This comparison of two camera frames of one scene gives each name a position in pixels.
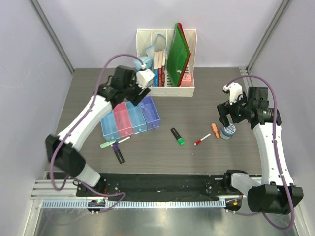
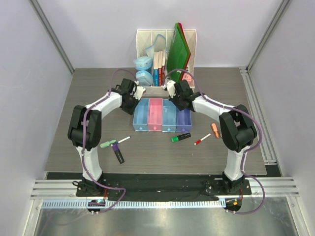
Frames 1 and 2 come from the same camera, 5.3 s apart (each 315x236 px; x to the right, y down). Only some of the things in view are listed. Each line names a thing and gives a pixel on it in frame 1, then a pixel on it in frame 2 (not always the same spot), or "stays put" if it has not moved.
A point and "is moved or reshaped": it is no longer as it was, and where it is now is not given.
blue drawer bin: [109, 127] -> [141, 116]
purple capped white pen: [123, 139] stays put
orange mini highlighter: [215, 129] stays put
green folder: [178, 56] stays put
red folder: [184, 70] stays put
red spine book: [160, 59] stays put
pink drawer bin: [123, 120] -> [155, 114]
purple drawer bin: [150, 113] -> [184, 121]
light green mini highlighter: [106, 144] stays put
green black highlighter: [180, 140] is moved or reshaped
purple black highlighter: [116, 150] stays put
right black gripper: [224, 108] -> [173, 100]
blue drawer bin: [137, 117] -> [169, 116]
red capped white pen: [199, 141] stays put
